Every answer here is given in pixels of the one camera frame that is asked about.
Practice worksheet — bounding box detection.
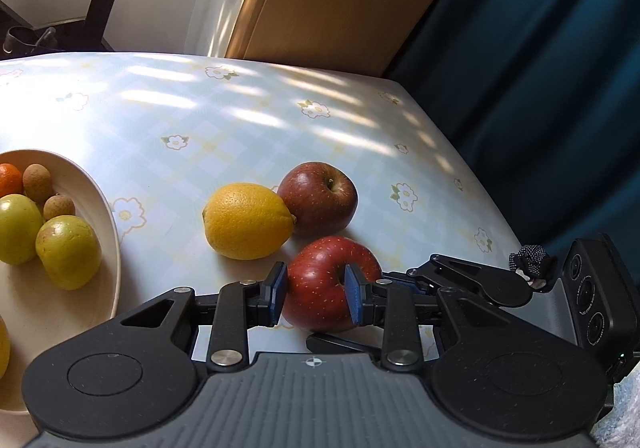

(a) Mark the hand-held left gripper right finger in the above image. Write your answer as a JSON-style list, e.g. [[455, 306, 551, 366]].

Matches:
[[344, 264, 506, 374]]

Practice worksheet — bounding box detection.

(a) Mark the brown kiwi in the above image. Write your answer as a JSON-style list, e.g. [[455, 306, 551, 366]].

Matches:
[[23, 164, 54, 202], [43, 195, 76, 222]]

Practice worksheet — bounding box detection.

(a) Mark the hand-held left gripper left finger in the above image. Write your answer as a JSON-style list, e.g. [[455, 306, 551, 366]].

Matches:
[[120, 261, 289, 374]]

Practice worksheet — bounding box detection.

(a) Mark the dark red apple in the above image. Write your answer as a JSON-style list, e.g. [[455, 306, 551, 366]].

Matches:
[[277, 161, 358, 235]]

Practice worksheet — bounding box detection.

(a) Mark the green apple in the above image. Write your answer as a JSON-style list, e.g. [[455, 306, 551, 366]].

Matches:
[[0, 194, 45, 265]]

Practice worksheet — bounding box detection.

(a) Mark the blue curtain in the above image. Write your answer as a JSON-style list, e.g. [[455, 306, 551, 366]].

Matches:
[[382, 0, 640, 279]]

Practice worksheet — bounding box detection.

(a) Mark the wooden cabinet panel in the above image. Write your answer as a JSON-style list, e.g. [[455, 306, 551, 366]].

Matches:
[[225, 0, 483, 77]]

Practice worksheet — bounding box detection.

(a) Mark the black polka-dot cloth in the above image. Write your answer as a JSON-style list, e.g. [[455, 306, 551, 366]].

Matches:
[[509, 244, 558, 290]]

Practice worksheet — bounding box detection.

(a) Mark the small tangerine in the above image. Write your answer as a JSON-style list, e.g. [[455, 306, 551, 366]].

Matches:
[[0, 163, 24, 199]]

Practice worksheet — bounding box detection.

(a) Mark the bright red apple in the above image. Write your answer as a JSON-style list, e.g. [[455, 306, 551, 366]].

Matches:
[[282, 236, 383, 333]]

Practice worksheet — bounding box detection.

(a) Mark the white plastic bag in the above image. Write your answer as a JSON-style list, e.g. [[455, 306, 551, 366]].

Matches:
[[595, 368, 640, 448]]

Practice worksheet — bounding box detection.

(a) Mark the cream round plate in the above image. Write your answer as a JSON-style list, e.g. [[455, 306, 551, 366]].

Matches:
[[0, 149, 122, 413]]

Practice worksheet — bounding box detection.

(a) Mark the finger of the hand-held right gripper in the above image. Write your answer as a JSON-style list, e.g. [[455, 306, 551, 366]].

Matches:
[[406, 254, 533, 309], [306, 334, 388, 355]]

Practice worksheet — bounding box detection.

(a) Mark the yellow lemon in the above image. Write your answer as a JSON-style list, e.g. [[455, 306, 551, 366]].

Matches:
[[202, 183, 297, 260]]

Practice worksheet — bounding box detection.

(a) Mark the round yellow citrus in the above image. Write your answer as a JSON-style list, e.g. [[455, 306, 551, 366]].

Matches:
[[0, 315, 11, 379]]

